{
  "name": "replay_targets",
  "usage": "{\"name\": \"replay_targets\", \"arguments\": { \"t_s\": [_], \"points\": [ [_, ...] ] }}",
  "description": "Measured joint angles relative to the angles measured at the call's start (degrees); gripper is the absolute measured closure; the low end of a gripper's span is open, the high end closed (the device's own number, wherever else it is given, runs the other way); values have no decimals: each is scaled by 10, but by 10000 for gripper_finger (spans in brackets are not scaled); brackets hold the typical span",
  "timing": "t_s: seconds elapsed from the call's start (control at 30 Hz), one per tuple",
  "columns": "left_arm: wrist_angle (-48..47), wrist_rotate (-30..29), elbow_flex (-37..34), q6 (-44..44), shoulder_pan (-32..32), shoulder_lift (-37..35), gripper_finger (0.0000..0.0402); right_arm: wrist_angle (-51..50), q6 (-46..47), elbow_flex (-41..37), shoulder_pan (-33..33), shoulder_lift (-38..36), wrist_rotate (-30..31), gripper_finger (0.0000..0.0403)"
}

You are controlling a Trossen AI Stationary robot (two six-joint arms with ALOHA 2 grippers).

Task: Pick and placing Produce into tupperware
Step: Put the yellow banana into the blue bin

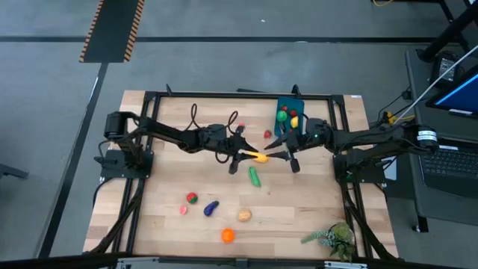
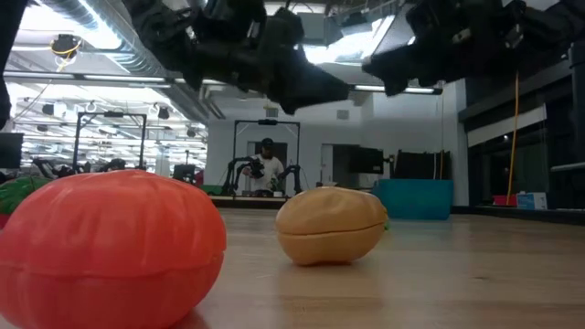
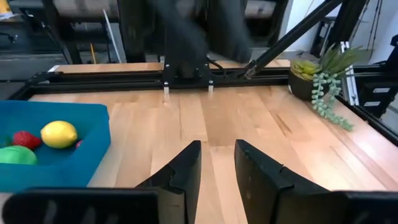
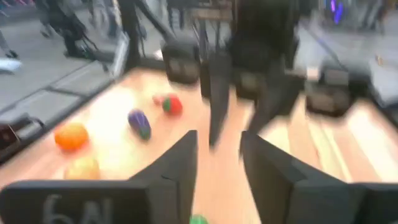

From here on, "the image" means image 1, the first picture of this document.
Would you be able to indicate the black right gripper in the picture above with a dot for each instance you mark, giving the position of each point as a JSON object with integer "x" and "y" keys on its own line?
{"x": 295, "y": 142}

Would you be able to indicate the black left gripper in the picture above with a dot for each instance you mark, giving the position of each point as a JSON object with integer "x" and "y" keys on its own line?
{"x": 233, "y": 143}

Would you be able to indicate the yellow toy banana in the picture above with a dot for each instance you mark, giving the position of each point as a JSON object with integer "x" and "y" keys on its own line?
{"x": 261, "y": 158}

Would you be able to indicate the small red toy strawberry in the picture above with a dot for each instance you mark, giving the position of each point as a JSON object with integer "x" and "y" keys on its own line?
{"x": 267, "y": 133}

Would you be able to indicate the teal plastic tupperware container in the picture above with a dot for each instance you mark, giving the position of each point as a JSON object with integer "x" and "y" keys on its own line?
{"x": 279, "y": 129}

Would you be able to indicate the yellow toy lemon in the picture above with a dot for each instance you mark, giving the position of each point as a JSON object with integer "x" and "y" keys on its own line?
{"x": 294, "y": 122}

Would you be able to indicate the green toy bell pepper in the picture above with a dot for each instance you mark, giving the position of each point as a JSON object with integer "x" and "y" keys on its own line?
{"x": 281, "y": 116}

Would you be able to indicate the small red toy fruit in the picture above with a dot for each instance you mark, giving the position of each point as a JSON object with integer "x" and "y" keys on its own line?
{"x": 293, "y": 113}

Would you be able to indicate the purple toy eggplant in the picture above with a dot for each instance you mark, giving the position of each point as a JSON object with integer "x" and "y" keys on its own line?
{"x": 210, "y": 210}

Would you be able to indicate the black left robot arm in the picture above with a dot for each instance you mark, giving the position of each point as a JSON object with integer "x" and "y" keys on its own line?
{"x": 168, "y": 134}

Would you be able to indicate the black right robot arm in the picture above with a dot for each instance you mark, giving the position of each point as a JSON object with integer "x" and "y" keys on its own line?
{"x": 373, "y": 140}

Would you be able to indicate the tan toy potato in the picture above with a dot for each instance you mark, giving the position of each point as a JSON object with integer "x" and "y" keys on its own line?
{"x": 244, "y": 215}

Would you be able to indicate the orange toy pumpkin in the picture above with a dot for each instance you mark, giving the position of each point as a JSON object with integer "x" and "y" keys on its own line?
{"x": 228, "y": 235}

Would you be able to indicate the artificial green plant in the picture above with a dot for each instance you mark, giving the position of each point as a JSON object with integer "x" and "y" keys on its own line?
{"x": 341, "y": 233}

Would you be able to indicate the yellow plug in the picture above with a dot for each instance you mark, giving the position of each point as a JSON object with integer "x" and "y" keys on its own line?
{"x": 390, "y": 117}

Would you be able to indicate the white paper sheet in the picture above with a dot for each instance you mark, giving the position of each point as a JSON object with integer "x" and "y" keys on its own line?
{"x": 392, "y": 172}

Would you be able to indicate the white rod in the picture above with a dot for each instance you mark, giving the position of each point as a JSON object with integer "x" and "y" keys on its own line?
{"x": 433, "y": 86}

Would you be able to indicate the black laptop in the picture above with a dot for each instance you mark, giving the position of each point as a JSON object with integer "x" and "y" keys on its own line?
{"x": 452, "y": 164}

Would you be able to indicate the dark grey desk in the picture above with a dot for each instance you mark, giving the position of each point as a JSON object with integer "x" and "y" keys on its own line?
{"x": 448, "y": 209}

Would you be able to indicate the black mat orange striped edges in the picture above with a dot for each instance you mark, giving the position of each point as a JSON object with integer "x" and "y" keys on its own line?
{"x": 112, "y": 30}

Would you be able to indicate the black power adapter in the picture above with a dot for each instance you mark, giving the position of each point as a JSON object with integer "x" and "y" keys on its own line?
{"x": 444, "y": 67}

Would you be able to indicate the monitor with blue screen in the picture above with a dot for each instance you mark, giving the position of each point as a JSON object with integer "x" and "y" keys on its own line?
{"x": 463, "y": 95}

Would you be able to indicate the black stand beam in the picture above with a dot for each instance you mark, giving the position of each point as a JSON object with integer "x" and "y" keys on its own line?
{"x": 448, "y": 33}

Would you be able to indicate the grey chair leg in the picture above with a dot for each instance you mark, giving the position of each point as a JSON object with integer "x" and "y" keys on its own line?
{"x": 11, "y": 171}

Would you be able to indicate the black aluminium table frame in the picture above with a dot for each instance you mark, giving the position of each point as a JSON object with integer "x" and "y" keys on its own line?
{"x": 242, "y": 95}

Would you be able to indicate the silver bracket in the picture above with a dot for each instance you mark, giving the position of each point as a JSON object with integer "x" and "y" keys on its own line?
{"x": 345, "y": 265}
{"x": 138, "y": 263}

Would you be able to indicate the black rail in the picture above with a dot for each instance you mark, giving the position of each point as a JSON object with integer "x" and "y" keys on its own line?
{"x": 56, "y": 263}

